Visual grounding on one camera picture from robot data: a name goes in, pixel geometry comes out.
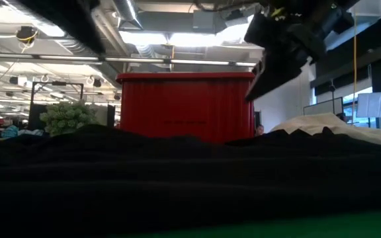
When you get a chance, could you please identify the ribbed silver air duct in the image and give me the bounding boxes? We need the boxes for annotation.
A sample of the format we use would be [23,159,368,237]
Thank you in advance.
[54,32,122,83]

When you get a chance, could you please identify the white sheet board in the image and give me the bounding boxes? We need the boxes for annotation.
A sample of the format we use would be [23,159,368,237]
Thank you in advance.
[356,91,381,119]

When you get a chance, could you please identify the black ceiling device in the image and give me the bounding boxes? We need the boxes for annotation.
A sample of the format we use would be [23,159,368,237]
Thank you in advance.
[15,26,39,44]

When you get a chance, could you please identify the red ribbed plastic bin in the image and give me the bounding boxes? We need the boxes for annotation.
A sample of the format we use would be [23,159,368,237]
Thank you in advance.
[116,72,256,143]

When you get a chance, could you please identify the green spiky plant ornament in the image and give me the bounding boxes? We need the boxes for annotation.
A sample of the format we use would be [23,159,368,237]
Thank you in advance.
[39,101,97,136]

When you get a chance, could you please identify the black garment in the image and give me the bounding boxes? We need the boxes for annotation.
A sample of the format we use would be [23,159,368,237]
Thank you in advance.
[0,124,381,238]

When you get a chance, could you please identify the smooth silver air duct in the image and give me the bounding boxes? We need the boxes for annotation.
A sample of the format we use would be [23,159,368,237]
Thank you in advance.
[112,0,144,30]

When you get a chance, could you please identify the yellow hanging cable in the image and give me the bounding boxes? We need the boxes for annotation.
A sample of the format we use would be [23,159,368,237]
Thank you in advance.
[352,15,358,126]

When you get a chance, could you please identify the grey partition panel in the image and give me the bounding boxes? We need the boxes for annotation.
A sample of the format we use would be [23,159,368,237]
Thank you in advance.
[302,97,344,116]

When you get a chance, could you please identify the black stand frame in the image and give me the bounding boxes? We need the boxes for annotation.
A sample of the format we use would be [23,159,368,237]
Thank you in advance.
[30,81,85,115]

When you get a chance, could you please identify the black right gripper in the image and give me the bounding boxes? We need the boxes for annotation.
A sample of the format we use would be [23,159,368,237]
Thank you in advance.
[245,13,327,102]

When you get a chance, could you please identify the grey ceiling box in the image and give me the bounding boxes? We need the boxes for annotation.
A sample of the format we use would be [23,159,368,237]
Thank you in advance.
[192,9,218,31]

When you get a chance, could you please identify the beige garment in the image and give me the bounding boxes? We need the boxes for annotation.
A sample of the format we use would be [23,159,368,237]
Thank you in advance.
[271,112,381,146]

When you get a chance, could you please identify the white ceiling duct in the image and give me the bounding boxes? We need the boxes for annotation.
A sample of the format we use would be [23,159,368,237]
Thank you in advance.
[349,0,381,24]

